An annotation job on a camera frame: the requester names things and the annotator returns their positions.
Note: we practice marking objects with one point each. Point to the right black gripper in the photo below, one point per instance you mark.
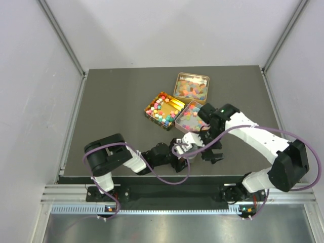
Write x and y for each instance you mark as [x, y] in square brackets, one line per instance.
[207, 154]

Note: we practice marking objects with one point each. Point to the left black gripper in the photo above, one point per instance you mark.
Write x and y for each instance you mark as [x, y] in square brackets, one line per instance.
[175, 158]

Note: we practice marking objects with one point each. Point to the clear plastic jar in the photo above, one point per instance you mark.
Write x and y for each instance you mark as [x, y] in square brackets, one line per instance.
[192, 158]

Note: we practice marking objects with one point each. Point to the gold tin of pastel gummies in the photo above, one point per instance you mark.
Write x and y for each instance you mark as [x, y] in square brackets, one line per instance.
[191, 87]

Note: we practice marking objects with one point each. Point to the gold tin of star candies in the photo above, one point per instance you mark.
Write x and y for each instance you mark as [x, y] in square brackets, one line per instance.
[163, 110]

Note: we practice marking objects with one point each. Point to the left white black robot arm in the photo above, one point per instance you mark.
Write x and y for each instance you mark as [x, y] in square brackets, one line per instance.
[107, 154]

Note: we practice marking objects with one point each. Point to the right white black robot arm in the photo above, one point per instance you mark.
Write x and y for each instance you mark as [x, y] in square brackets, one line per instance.
[289, 162]

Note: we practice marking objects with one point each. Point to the pink tin of bright gummies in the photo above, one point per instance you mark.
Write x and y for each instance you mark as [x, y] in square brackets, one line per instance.
[189, 121]

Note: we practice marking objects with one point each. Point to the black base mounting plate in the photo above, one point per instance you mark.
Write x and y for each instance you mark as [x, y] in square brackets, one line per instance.
[127, 193]

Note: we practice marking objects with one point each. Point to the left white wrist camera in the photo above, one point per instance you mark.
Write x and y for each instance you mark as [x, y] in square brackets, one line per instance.
[180, 146]

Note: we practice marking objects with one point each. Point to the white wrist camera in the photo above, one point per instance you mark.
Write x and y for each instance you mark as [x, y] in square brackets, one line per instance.
[193, 138]
[180, 146]

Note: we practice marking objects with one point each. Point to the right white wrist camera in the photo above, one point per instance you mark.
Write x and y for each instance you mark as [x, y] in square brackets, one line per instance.
[193, 138]

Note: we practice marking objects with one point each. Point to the aluminium front rail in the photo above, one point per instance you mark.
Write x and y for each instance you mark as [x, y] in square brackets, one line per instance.
[71, 199]

